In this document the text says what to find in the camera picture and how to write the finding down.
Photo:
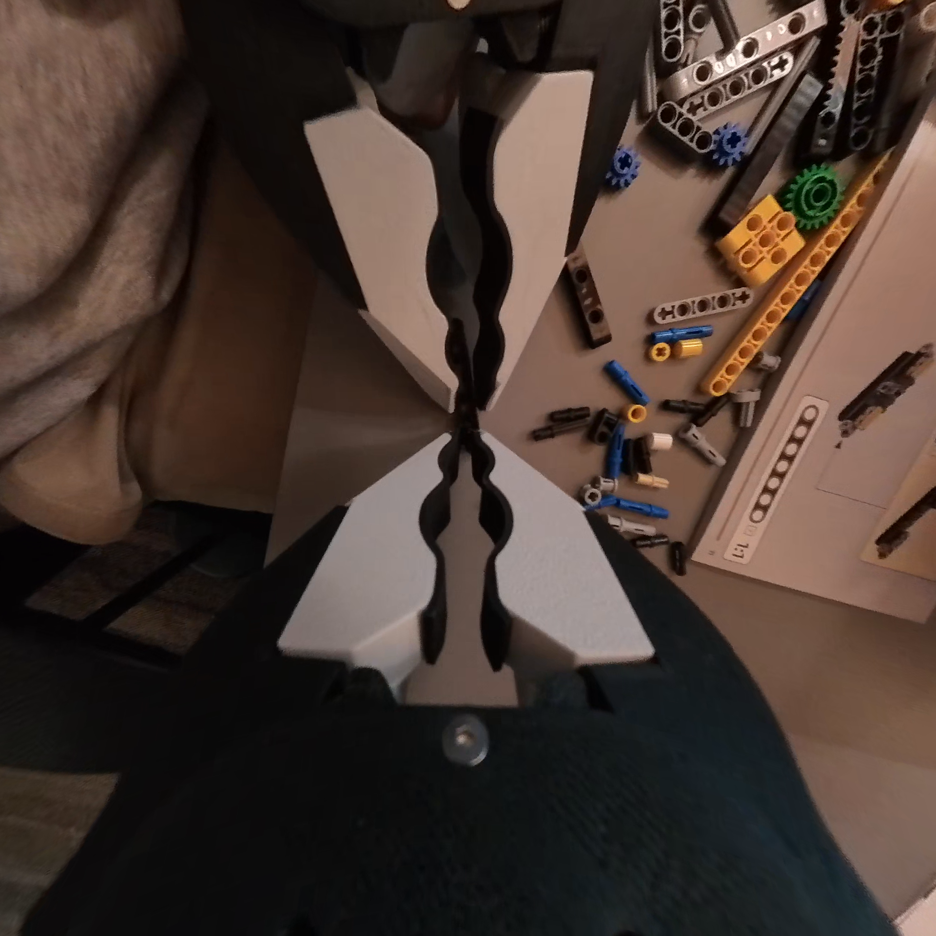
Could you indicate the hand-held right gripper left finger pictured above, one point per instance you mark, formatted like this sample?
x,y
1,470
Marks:
x,y
358,585

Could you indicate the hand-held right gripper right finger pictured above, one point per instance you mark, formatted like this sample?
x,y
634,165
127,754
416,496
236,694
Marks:
x,y
570,585

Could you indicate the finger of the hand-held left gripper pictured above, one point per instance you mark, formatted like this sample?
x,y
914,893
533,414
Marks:
x,y
545,183
373,219

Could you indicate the small blue lego gear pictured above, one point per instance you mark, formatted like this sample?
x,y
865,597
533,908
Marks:
x,y
623,167
731,144

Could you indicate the dark grey short lego beam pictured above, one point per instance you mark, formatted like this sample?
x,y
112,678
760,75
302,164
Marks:
x,y
684,124

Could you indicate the dark grey holed lego beam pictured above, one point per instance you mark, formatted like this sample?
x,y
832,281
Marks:
x,y
676,29

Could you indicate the grey cross-hole lego beam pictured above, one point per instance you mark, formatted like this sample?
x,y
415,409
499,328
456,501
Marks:
x,y
738,84

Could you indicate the black short lego brick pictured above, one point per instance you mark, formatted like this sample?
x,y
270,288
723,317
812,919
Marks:
x,y
589,300

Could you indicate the pile of small lego pins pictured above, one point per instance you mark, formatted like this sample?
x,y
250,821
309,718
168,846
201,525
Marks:
x,y
625,446

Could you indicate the light grey long lego beam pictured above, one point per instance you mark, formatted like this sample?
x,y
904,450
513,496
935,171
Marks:
x,y
768,33

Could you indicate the black long lego beam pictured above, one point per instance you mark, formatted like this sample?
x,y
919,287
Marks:
x,y
775,146

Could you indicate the thin light grey lego liftarm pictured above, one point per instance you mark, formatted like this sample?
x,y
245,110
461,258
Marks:
x,y
702,306

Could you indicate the yellow lego block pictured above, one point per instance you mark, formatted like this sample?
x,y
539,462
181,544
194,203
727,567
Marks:
x,y
760,245

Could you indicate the black lego gear rack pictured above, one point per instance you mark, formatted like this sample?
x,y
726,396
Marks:
x,y
833,88

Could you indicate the green lego gear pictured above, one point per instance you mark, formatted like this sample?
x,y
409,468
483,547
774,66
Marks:
x,y
809,197

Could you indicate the yellow long lego beam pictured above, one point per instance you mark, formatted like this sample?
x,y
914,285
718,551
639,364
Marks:
x,y
797,285

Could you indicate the black holed lego beam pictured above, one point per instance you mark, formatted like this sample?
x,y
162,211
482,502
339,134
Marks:
x,y
877,73

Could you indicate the open lego instruction booklet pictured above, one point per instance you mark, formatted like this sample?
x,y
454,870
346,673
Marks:
x,y
841,468

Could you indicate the person's tan trousers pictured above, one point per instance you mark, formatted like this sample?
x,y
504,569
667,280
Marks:
x,y
219,351

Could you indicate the person's grey sweatshirt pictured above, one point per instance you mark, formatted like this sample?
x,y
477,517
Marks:
x,y
88,219

